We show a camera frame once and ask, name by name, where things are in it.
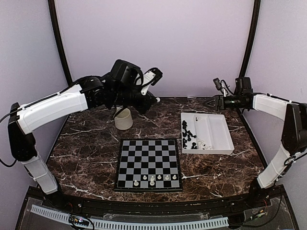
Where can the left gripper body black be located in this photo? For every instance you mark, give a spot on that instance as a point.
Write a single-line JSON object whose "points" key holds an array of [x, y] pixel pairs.
{"points": [[125, 98]]}

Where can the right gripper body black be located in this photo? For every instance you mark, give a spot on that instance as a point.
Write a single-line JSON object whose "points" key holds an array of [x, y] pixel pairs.
{"points": [[227, 105]]}

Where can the white divided plastic tray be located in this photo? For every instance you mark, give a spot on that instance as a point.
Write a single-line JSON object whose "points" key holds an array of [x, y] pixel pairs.
{"points": [[222, 141]]}

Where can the black and grey chessboard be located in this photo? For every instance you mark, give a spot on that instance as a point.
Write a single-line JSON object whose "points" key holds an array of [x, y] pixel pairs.
{"points": [[150, 157]]}

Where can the white king chess piece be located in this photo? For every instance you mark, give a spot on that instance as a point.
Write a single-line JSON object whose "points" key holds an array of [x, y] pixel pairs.
{"points": [[152, 181]]}

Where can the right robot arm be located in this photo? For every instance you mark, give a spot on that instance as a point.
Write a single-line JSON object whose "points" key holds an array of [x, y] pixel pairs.
{"points": [[293, 114]]}

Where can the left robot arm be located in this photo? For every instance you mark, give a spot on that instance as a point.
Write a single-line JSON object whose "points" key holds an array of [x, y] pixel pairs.
{"points": [[85, 93]]}

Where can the black chess pieces pile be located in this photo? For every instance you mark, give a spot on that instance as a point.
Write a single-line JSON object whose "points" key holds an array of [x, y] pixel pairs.
{"points": [[189, 140]]}

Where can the white ribbed cup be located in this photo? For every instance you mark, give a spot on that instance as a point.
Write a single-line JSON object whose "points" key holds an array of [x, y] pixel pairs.
{"points": [[123, 120]]}

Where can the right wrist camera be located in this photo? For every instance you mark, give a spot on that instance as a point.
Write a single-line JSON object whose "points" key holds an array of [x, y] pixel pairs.
{"points": [[220, 87]]}

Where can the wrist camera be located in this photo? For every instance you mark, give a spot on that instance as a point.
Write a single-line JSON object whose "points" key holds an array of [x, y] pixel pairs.
{"points": [[151, 77], [220, 87]]}

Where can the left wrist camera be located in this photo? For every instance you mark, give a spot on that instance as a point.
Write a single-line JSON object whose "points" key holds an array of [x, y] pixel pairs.
{"points": [[151, 77]]}

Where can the right black frame post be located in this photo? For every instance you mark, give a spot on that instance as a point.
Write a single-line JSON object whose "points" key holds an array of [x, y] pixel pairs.
{"points": [[251, 37]]}

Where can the black frame post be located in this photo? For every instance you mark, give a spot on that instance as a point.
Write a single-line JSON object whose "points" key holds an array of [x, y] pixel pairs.
{"points": [[58, 40], [251, 37]]}

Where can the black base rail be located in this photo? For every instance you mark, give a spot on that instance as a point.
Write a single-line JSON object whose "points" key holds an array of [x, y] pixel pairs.
{"points": [[221, 206]]}

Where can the white slotted cable duct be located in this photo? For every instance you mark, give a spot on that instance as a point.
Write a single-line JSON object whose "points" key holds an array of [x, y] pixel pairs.
{"points": [[95, 223]]}

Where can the left black frame post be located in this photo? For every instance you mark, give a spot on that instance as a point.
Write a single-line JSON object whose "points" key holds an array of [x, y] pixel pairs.
{"points": [[58, 40]]}

